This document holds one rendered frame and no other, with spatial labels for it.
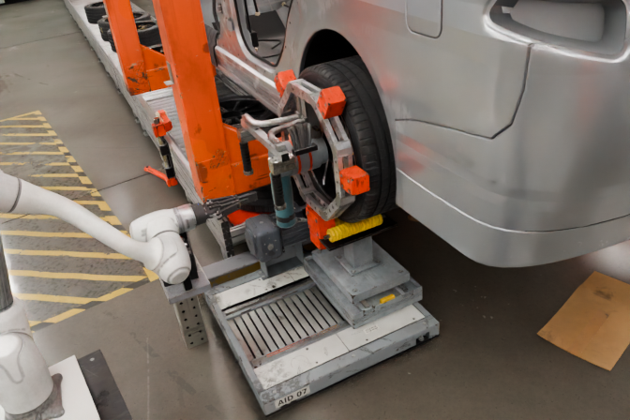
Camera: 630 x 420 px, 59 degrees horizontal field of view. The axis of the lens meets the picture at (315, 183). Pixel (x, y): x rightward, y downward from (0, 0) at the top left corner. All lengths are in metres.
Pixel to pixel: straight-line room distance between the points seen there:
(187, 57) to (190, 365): 1.32
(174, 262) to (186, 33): 1.02
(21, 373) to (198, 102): 1.24
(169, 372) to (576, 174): 1.84
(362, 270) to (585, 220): 1.18
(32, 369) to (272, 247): 1.18
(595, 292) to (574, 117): 1.59
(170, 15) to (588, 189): 1.64
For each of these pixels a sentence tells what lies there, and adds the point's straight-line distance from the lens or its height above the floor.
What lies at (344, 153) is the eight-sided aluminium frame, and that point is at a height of 0.94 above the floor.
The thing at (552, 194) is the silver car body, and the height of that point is 1.04.
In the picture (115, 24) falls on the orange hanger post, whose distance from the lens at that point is 4.32.
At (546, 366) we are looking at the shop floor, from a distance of 2.55.
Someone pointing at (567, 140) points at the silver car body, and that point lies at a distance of 1.49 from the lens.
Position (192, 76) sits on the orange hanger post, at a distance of 2.44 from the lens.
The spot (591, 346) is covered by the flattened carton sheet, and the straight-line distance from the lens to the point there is 2.66.
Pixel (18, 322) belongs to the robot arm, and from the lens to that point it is 2.09.
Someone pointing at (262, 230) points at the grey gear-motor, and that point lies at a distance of 2.61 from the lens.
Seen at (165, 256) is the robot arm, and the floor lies 0.84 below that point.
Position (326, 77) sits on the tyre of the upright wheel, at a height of 1.16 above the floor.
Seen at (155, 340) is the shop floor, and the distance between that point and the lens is 2.79.
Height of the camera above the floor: 1.81
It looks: 28 degrees down
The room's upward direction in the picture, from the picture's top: 6 degrees counter-clockwise
